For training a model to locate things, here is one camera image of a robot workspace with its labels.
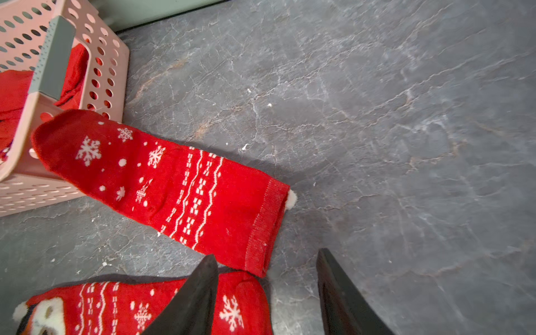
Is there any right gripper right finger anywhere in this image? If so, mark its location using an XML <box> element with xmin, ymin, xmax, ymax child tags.
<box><xmin>316</xmin><ymin>248</ymin><xmax>394</xmax><ymax>335</ymax></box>

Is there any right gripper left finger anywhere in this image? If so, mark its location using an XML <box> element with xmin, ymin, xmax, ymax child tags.
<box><xmin>143</xmin><ymin>255</ymin><xmax>219</xmax><ymax>335</ymax></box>

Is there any red nordic bear sock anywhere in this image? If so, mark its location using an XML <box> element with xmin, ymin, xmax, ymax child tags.
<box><xmin>13</xmin><ymin>272</ymin><xmax>273</xmax><ymax>334</ymax></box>
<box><xmin>32</xmin><ymin>110</ymin><xmax>296</xmax><ymax>277</ymax></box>

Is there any plain red snowman sock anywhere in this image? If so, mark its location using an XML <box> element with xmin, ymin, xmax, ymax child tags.
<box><xmin>1</xmin><ymin>44</ymin><xmax>89</xmax><ymax>163</ymax></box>

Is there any clear lidded storage box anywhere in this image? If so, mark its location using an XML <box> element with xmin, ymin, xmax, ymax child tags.
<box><xmin>90</xmin><ymin>0</ymin><xmax>220</xmax><ymax>32</ymax></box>

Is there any pink perforated plastic basket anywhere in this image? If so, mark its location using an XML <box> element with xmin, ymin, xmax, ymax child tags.
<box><xmin>0</xmin><ymin>0</ymin><xmax>131</xmax><ymax>218</ymax></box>

